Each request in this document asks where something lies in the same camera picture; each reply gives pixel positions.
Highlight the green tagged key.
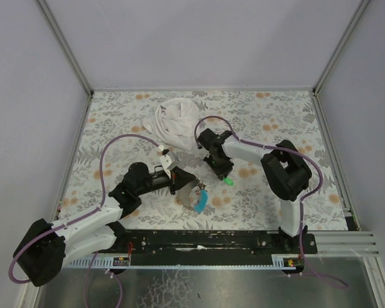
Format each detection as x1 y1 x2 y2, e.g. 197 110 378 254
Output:
223 177 234 186

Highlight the blue key tag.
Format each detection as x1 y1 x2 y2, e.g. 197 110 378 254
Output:
194 189 209 214

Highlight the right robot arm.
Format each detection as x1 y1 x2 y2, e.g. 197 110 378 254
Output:
196 128 312 237

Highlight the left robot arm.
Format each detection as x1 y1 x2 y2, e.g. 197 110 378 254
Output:
13 162 199 287

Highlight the crumpled white cloth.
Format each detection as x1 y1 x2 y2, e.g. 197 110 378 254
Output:
142 98 200 151

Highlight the floral table mat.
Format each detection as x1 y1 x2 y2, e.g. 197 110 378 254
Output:
58 91 347 230

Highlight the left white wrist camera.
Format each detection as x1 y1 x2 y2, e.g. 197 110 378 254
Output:
158 145 178 178

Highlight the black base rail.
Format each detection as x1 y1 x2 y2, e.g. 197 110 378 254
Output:
91 228 318 267

